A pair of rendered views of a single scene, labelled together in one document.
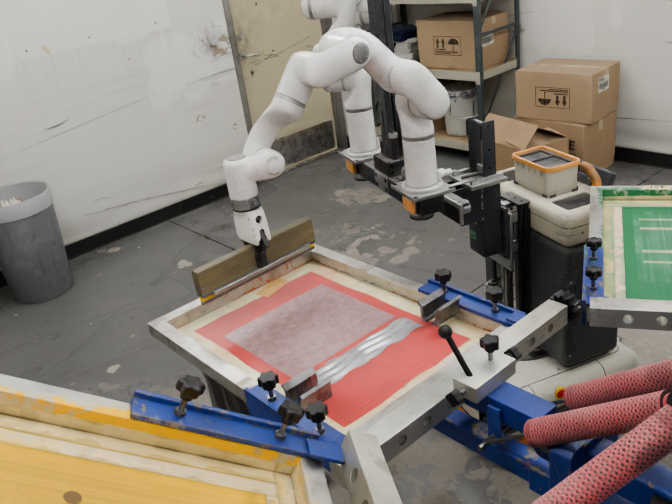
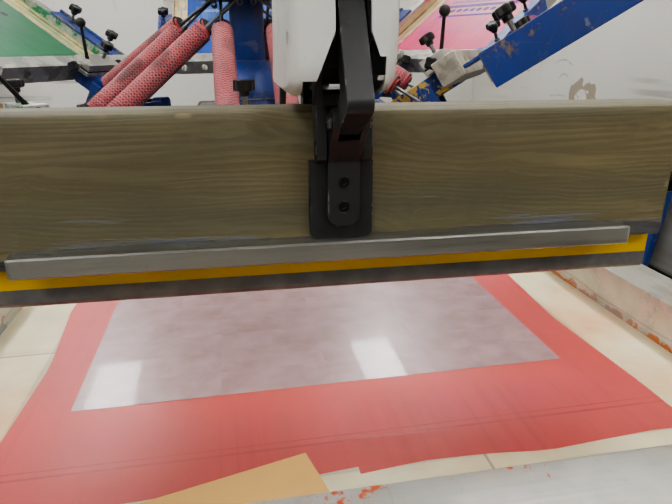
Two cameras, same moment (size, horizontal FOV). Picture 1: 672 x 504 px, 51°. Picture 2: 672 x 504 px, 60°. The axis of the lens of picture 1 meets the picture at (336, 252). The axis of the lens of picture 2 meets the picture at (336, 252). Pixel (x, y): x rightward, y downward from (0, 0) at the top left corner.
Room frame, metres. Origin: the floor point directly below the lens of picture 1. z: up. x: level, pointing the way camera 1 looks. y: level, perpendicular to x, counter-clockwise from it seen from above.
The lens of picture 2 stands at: (1.99, 0.36, 1.17)
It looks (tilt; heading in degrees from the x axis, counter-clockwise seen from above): 19 degrees down; 208
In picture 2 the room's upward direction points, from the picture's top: 1 degrees counter-clockwise
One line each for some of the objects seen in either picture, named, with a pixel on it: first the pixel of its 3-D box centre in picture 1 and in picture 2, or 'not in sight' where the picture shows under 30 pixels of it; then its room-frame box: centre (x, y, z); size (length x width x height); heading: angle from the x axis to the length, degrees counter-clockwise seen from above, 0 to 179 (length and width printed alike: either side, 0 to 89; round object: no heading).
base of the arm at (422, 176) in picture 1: (424, 160); not in sight; (1.98, -0.30, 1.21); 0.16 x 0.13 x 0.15; 108
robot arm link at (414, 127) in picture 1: (417, 110); not in sight; (1.97, -0.29, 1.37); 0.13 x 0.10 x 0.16; 27
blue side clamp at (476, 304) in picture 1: (469, 310); not in sight; (1.49, -0.31, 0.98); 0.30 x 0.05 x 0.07; 38
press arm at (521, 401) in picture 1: (508, 404); not in sight; (1.07, -0.29, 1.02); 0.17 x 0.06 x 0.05; 38
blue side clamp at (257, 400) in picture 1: (297, 424); not in sight; (1.15, 0.13, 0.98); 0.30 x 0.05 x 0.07; 38
